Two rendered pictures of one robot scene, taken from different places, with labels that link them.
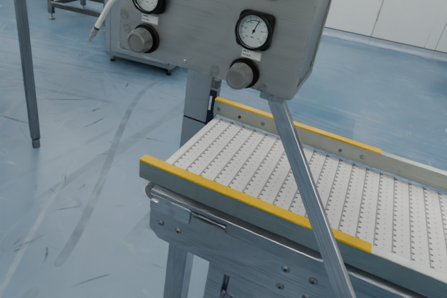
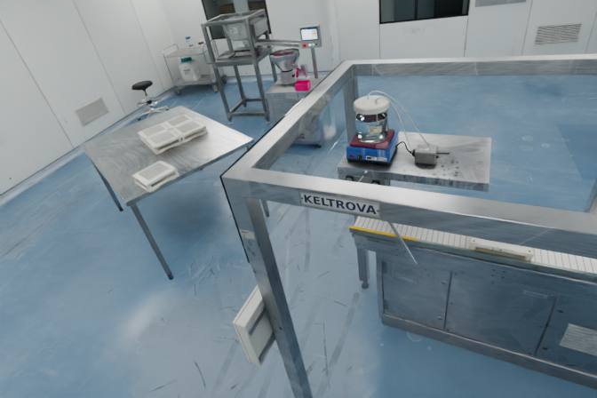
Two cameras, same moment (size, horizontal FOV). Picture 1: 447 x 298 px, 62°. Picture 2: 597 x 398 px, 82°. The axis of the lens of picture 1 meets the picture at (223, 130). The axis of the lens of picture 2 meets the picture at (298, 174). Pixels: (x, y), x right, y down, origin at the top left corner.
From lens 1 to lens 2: 130 cm
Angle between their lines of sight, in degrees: 11
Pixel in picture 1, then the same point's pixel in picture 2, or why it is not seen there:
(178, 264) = (362, 258)
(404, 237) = (430, 234)
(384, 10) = (469, 40)
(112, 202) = (318, 237)
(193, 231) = (369, 244)
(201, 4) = not seen: hidden behind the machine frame
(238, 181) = (378, 226)
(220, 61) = not seen: hidden behind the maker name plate
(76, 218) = (304, 249)
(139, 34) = not seen: hidden behind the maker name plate
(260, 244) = (388, 244)
